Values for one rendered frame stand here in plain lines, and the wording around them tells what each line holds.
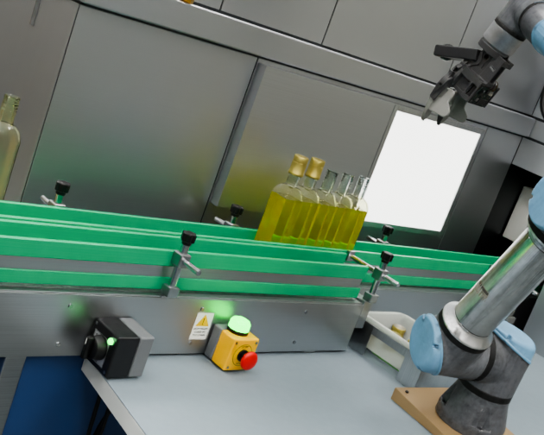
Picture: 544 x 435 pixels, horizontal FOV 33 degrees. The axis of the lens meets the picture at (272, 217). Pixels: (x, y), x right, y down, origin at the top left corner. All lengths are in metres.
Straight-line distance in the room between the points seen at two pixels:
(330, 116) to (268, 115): 0.20
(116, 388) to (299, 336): 0.55
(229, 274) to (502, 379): 0.59
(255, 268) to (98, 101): 0.46
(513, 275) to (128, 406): 0.72
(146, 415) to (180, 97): 0.71
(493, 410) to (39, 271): 0.96
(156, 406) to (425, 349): 0.55
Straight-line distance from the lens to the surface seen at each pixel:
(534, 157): 2.92
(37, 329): 1.61
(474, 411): 1.95
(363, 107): 2.29
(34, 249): 1.55
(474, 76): 1.95
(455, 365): 1.84
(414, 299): 2.46
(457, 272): 2.60
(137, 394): 1.62
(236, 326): 1.81
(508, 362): 1.91
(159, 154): 1.97
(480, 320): 1.78
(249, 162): 2.09
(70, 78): 1.80
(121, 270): 1.66
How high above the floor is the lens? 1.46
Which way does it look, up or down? 13 degrees down
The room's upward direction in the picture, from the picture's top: 20 degrees clockwise
